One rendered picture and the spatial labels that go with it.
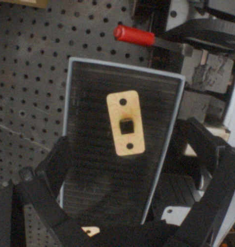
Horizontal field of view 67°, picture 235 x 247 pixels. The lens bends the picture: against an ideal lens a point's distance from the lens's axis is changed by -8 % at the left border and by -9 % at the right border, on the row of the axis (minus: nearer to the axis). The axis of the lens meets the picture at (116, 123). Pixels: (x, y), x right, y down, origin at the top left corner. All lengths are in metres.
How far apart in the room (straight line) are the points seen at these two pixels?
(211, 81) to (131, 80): 0.16
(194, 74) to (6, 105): 0.70
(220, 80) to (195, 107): 0.07
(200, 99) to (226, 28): 0.13
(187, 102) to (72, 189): 0.22
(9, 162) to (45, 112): 0.32
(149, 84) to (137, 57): 0.46
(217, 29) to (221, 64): 0.13
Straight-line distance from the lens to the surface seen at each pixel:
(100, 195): 0.31
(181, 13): 0.46
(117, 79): 0.24
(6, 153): 0.94
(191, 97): 0.32
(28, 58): 0.77
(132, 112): 0.24
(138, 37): 0.25
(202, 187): 0.40
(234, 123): 0.49
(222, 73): 0.36
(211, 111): 0.80
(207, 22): 0.25
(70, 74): 0.24
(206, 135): 0.17
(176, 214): 0.43
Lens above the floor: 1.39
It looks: 70 degrees down
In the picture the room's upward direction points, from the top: 177 degrees counter-clockwise
